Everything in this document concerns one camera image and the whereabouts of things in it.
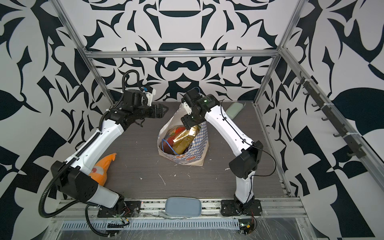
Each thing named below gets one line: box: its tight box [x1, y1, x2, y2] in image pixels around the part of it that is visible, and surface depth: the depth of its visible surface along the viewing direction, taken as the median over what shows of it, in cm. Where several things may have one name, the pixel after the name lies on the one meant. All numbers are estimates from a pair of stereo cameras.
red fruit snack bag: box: [163, 125, 186, 155], surface depth 84 cm
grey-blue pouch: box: [165, 196, 202, 217], surface depth 74 cm
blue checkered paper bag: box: [157, 103, 210, 167], surface depth 76 cm
